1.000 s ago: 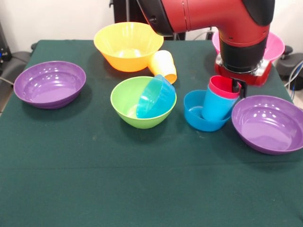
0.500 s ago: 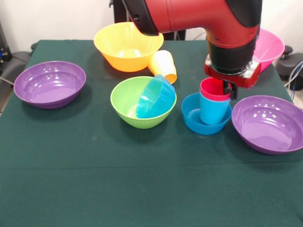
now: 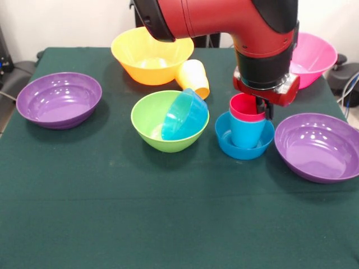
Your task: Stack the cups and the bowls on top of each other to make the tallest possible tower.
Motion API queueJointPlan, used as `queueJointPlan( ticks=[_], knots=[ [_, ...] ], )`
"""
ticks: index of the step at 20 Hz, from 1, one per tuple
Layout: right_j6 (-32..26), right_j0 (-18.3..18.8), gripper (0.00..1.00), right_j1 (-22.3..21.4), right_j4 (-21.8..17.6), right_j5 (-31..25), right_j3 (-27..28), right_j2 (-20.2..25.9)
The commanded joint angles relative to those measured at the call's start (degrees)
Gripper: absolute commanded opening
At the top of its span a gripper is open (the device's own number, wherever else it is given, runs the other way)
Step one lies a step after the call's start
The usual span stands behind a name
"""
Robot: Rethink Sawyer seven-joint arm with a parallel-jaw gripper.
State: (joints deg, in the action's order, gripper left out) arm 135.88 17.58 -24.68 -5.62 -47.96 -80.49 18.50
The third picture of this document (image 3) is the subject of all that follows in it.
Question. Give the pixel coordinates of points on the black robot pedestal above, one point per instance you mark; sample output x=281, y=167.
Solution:
x=207, y=40

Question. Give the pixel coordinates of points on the orange bowl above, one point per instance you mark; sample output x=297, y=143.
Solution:
x=151, y=70

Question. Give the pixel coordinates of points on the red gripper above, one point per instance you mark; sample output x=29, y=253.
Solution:
x=280, y=95

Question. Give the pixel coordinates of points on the blue bowl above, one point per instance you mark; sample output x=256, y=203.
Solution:
x=186, y=120
x=244, y=154

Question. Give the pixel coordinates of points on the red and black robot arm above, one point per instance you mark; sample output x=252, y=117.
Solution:
x=238, y=28

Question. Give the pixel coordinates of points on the red cup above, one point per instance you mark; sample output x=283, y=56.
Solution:
x=244, y=110

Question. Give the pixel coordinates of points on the black knobbed device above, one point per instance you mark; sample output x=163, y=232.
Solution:
x=350, y=75

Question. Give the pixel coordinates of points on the purple bowl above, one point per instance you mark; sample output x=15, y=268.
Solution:
x=317, y=157
x=56, y=106

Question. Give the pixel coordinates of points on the dark green tablecloth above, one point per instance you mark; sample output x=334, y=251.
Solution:
x=112, y=224

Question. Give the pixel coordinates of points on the pink bowl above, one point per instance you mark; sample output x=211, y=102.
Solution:
x=314, y=64

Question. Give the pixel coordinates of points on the orange cup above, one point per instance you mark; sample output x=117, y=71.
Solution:
x=193, y=78

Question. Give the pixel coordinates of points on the blue cup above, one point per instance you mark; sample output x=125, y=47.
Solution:
x=246, y=134

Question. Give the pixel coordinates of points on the black computer tower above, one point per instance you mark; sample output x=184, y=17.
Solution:
x=5, y=56

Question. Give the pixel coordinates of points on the green bowl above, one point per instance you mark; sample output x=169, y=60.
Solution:
x=147, y=117

